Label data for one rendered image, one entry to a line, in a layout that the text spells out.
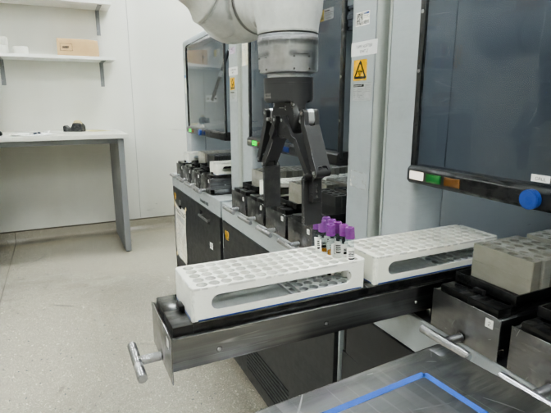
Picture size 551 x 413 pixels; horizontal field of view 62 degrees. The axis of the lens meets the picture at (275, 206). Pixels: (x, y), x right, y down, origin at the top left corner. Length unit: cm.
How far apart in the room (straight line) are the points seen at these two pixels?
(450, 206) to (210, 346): 62
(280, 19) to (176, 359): 49
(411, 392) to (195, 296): 31
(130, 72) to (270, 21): 354
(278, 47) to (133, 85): 355
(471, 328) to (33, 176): 376
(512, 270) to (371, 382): 37
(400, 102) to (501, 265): 39
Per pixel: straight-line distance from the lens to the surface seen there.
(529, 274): 81
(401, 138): 100
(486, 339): 79
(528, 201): 76
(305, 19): 68
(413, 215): 100
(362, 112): 111
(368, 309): 79
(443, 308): 84
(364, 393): 53
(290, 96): 67
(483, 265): 86
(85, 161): 416
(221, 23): 79
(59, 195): 420
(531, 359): 75
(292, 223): 125
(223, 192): 197
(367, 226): 111
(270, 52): 68
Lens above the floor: 112
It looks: 13 degrees down
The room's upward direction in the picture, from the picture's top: straight up
